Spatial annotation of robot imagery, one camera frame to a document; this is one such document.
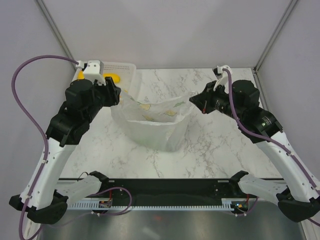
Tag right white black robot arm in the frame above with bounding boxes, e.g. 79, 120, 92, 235
228, 80, 320, 223

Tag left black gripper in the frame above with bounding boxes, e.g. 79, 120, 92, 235
84, 76, 122, 123

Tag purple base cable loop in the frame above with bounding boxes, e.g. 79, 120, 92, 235
93, 184, 136, 217

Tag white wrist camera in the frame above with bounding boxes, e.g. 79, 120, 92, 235
75, 60, 106, 86
212, 65, 233, 89

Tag right aluminium frame post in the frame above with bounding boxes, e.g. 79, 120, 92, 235
252, 0, 300, 75

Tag aluminium frame post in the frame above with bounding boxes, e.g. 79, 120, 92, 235
34, 0, 74, 59
252, 0, 300, 75

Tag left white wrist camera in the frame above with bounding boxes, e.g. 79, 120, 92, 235
75, 60, 106, 86

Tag white plastic fruit basket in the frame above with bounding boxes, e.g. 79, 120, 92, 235
72, 61, 141, 105

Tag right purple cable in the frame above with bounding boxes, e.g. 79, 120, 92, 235
221, 68, 320, 227

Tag yellow fake mango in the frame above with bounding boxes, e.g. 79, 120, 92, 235
103, 73, 121, 84

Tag white slotted cable duct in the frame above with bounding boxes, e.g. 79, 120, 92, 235
67, 198, 247, 211

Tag left aluminium frame post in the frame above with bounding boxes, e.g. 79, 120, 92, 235
34, 0, 74, 59

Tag large yellow fake lemon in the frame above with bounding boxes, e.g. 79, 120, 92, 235
76, 71, 85, 80

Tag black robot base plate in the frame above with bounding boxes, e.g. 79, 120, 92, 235
88, 178, 256, 206

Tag white lemon-print plastic bag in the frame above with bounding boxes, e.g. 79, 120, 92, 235
110, 91, 197, 152

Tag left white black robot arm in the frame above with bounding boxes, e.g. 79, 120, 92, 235
9, 77, 121, 225

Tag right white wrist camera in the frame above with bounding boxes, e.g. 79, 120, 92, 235
212, 65, 233, 89

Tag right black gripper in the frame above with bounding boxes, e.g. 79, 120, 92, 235
190, 80, 244, 121

